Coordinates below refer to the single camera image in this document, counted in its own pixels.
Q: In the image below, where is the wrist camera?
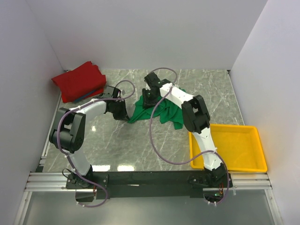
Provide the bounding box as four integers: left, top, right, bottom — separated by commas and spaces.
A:
144, 72, 164, 88
99, 86, 121, 98

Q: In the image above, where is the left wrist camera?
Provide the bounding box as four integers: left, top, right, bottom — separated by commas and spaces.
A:
99, 86, 121, 98

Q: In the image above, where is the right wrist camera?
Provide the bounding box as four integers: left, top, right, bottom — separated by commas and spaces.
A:
144, 72, 164, 88

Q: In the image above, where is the green t shirt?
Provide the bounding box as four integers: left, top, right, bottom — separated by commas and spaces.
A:
128, 96, 184, 130

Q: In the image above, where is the red folded t shirt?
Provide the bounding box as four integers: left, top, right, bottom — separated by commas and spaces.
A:
52, 61, 106, 103

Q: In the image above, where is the yellow plastic tray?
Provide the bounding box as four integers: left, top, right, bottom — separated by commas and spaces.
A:
188, 124, 268, 173

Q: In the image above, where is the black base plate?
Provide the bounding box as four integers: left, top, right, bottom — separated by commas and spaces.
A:
66, 171, 233, 202

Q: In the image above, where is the blue folded t shirt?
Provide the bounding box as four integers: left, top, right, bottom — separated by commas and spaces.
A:
73, 90, 96, 103

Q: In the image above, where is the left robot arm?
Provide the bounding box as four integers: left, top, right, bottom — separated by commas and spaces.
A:
49, 86, 129, 188

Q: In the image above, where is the aluminium frame rail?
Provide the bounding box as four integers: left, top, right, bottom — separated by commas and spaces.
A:
25, 171, 272, 192

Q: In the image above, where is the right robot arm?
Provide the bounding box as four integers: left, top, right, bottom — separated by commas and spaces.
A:
142, 83, 229, 187

